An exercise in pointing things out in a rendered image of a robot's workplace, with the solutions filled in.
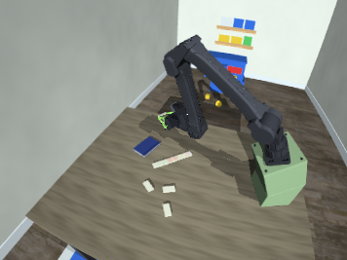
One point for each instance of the blue flat rectangular pad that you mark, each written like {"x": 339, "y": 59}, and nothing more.
{"x": 146, "y": 146}

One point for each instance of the white domino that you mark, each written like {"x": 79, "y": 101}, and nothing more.
{"x": 187, "y": 154}
{"x": 168, "y": 161}
{"x": 168, "y": 189}
{"x": 158, "y": 164}
{"x": 177, "y": 158}
{"x": 148, "y": 186}
{"x": 167, "y": 210}

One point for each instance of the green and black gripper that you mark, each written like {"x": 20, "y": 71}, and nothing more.
{"x": 167, "y": 122}

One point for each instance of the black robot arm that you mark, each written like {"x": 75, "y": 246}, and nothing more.
{"x": 262, "y": 124}

